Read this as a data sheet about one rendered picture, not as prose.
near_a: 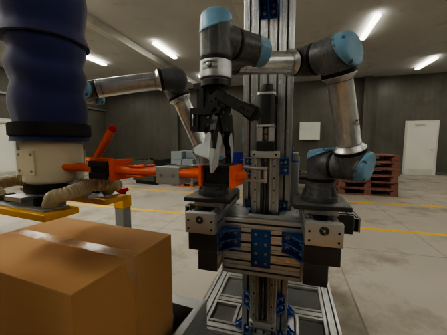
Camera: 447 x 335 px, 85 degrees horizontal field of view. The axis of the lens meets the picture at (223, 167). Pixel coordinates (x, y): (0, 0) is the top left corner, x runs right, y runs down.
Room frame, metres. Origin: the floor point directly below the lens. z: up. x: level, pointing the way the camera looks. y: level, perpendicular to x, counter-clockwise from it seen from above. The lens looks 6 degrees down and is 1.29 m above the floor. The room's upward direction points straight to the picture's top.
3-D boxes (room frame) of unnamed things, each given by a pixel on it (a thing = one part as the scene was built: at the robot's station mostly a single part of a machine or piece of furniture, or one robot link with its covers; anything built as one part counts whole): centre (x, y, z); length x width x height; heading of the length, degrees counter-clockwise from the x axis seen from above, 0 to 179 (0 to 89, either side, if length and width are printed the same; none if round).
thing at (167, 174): (0.63, 0.13, 1.21); 0.07 x 0.07 x 0.04; 68
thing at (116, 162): (0.71, 0.33, 1.22); 0.10 x 0.08 x 0.06; 158
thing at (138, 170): (0.84, 0.33, 1.22); 0.93 x 0.30 x 0.04; 68
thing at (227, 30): (0.59, 0.01, 1.53); 0.09 x 0.08 x 0.11; 125
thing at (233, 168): (0.57, 0.01, 1.22); 0.08 x 0.07 x 0.05; 68
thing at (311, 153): (1.06, -0.43, 1.20); 0.13 x 0.12 x 0.14; 35
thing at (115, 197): (0.89, 0.52, 1.11); 0.34 x 0.10 x 0.05; 68
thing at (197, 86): (0.59, 0.03, 1.37); 0.09 x 0.08 x 0.12; 67
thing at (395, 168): (6.30, -3.65, 0.50); 1.37 x 0.94 x 1.00; 73
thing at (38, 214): (0.71, 0.59, 1.11); 0.34 x 0.10 x 0.05; 68
